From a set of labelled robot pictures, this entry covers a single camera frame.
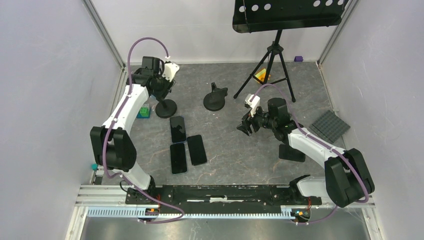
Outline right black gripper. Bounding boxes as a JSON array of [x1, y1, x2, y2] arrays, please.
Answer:
[[236, 103, 277, 137]]

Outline black round-base phone stand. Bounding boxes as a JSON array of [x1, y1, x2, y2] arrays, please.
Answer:
[[203, 82, 228, 112]]

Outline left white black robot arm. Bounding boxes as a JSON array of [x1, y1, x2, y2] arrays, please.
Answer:
[[90, 56, 180, 204]]

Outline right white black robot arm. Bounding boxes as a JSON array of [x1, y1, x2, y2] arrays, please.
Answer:
[[237, 94, 375, 208]]

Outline black square-base phone holder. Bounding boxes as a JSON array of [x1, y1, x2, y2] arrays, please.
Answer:
[[278, 144, 306, 163]]

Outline black music stand tripod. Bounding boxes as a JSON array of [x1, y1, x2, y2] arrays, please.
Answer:
[[232, 0, 348, 102]]

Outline green white blue blocks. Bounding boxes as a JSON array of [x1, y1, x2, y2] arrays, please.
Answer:
[[136, 103, 152, 119]]

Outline blue-edged black smartphone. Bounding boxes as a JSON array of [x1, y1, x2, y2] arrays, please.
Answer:
[[169, 116, 187, 144]]

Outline orange yellow block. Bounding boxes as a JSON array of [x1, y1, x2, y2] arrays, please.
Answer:
[[253, 68, 267, 84]]

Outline middle black smartphone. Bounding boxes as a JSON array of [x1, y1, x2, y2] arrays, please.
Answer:
[[187, 134, 208, 166]]

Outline lower left black smartphone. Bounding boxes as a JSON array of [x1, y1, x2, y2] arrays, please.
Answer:
[[170, 143, 188, 175]]

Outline grey studded baseplate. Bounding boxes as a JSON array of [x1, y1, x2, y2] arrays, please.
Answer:
[[309, 110, 351, 144]]

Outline purple block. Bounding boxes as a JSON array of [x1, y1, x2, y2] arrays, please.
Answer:
[[293, 55, 304, 62]]

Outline teal clip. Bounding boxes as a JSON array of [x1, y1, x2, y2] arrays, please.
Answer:
[[90, 163, 99, 172]]

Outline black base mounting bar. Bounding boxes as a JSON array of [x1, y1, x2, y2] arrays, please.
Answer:
[[125, 184, 323, 215]]

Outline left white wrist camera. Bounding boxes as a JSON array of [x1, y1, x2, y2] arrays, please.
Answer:
[[162, 56, 180, 82]]

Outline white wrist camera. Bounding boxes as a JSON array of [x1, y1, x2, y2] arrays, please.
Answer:
[[162, 56, 180, 82], [244, 94, 261, 117]]

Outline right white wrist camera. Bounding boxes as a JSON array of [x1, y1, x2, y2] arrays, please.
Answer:
[[244, 94, 261, 117]]

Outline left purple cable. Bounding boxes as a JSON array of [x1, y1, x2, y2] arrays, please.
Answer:
[[101, 37, 186, 225]]

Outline purple cable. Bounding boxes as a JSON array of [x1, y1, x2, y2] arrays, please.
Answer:
[[249, 83, 370, 226], [101, 37, 186, 225]]

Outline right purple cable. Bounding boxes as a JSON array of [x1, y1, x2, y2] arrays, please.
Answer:
[[249, 83, 370, 226]]

